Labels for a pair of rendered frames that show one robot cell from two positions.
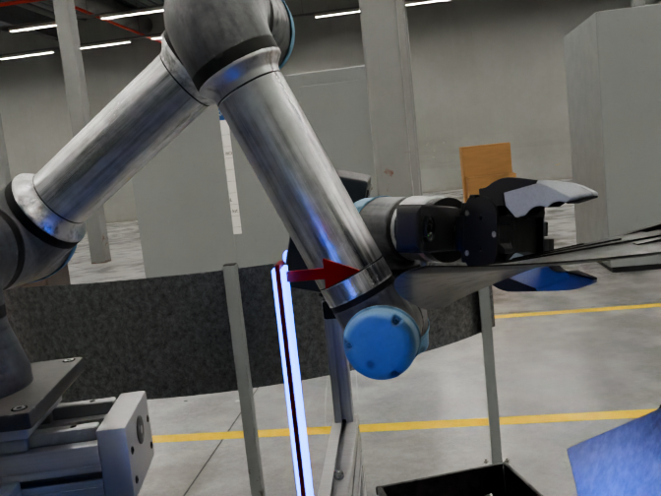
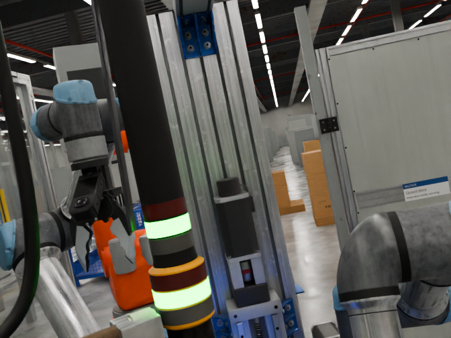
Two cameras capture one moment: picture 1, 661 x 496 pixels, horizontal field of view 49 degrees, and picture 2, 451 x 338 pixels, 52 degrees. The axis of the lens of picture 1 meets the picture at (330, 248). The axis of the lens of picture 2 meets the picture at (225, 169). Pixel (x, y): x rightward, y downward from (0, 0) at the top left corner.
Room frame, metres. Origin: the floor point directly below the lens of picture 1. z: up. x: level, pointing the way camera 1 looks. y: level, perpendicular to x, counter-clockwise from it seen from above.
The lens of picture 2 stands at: (0.58, -0.65, 1.66)
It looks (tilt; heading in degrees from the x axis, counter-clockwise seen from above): 3 degrees down; 90
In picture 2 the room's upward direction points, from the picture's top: 12 degrees counter-clockwise
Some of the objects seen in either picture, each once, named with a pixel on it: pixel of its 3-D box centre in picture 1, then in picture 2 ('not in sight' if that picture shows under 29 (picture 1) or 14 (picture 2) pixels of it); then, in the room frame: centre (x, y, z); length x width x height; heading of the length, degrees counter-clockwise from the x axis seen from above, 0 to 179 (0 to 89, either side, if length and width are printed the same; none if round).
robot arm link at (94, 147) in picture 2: not in sight; (85, 151); (0.33, 0.24, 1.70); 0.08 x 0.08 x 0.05
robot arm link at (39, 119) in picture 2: not in sight; (63, 120); (0.27, 0.33, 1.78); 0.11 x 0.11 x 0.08; 44
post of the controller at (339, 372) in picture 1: (338, 359); not in sight; (1.09, 0.01, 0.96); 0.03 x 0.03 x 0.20; 85
